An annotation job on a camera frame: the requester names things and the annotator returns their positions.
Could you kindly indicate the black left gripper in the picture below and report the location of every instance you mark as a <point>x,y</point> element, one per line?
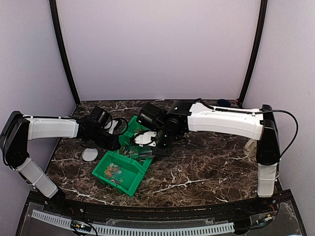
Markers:
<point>114,140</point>

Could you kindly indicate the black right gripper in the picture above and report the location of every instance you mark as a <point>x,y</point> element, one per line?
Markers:
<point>166,152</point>

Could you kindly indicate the green three-compartment candy bin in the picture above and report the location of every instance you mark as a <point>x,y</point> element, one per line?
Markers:
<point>133,170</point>

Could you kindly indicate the silver metal scoop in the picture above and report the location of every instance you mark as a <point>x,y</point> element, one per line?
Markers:
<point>144,153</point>

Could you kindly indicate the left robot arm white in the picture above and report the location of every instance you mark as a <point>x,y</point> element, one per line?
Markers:
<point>28,141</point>

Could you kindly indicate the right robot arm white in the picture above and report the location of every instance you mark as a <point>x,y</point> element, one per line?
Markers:
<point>255,124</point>

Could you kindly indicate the lollipop candies pile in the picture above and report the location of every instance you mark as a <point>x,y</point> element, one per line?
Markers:
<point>132,152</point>

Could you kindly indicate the red-orange gummy candies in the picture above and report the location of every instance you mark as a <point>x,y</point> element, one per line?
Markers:
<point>114,173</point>

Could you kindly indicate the white round lid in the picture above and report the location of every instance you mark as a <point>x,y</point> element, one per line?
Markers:
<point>89,154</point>

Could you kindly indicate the dark blue mug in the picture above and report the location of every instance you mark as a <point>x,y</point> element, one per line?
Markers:
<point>223,103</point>

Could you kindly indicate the beige ceramic mug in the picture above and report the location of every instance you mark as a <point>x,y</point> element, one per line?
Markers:
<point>250,147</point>

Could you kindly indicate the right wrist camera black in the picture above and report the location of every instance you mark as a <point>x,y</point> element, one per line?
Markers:
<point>152,118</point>

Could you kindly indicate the black front rail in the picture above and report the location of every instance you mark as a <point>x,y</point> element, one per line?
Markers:
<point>229,211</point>

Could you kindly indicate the white slotted cable duct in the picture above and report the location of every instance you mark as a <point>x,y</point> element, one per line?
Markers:
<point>119,227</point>

